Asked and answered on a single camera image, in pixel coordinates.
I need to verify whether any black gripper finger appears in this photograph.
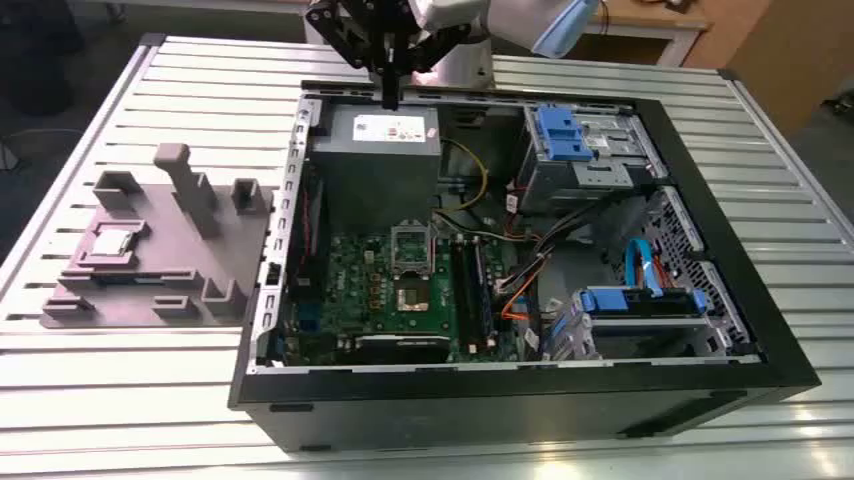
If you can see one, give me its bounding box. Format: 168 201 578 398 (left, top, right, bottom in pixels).
304 0 395 111
390 0 486 112

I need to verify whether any silver CPU chip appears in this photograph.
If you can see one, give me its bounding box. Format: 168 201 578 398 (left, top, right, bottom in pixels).
89 232 132 256

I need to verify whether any CPU socket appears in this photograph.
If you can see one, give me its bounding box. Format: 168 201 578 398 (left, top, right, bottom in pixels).
391 278 436 315

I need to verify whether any blue plastic drive latch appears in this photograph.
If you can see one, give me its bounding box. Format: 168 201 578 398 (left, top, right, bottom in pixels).
535 105 596 163

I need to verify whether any grey power supply unit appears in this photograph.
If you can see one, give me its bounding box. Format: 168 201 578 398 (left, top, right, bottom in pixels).
308 102 443 225

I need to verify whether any metal socket cover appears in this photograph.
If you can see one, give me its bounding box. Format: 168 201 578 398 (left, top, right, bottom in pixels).
388 218 440 280

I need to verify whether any silver drive cage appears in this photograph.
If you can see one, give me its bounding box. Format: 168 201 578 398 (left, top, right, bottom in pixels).
518 103 670 215

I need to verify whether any wooden desk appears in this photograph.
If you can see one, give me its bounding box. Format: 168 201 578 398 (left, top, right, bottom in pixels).
586 0 715 69

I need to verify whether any metal locking lever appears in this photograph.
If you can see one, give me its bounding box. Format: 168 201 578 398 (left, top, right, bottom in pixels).
431 215 444 282

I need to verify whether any black RAM slot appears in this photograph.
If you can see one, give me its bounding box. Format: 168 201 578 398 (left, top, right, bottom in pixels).
448 235 476 352
466 235 500 351

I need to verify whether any grey plastic parts rack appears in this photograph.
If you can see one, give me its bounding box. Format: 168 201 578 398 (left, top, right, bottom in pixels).
37 142 279 331

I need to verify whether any green motherboard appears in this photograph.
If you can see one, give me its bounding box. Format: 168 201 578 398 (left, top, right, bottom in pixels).
283 232 528 365

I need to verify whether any brown wooden cabinet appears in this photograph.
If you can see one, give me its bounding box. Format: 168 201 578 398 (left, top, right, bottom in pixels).
723 0 854 139

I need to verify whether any hard disk in blue carrier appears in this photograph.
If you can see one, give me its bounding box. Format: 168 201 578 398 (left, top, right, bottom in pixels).
576 285 710 320

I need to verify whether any bare RAM stick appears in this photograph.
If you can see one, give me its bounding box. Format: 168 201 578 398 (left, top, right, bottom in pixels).
89 272 168 286

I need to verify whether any black graphics card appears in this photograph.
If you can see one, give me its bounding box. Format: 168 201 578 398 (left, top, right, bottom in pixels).
351 332 454 366

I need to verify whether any silver disk bay cage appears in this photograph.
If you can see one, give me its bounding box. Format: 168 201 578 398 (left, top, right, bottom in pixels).
543 287 762 362

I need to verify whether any black PC case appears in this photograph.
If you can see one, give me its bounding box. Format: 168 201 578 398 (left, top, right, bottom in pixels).
227 78 823 454

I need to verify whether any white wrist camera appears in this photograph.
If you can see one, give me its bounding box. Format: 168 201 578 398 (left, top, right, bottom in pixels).
407 0 499 40

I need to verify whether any yellow wire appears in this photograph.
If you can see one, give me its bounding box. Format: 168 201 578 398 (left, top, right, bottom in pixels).
436 137 492 215

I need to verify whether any black cable bundle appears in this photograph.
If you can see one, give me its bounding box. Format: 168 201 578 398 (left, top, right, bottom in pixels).
492 183 663 297

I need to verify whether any blue SATA wire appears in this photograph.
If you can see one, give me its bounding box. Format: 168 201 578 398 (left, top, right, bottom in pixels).
624 237 670 297

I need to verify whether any orange wire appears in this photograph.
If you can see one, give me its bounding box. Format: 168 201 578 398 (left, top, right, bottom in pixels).
498 269 539 322

